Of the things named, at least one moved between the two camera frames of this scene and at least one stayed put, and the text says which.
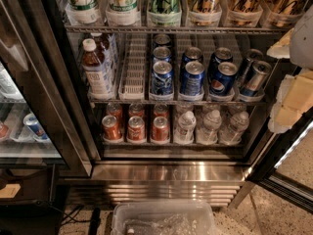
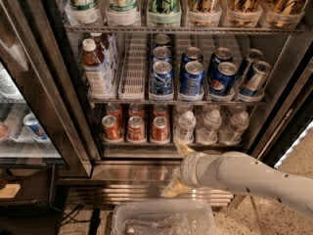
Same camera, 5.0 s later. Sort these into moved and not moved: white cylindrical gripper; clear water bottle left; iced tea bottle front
Moved: white cylindrical gripper
Not moved: clear water bottle left; iced tea bottle front
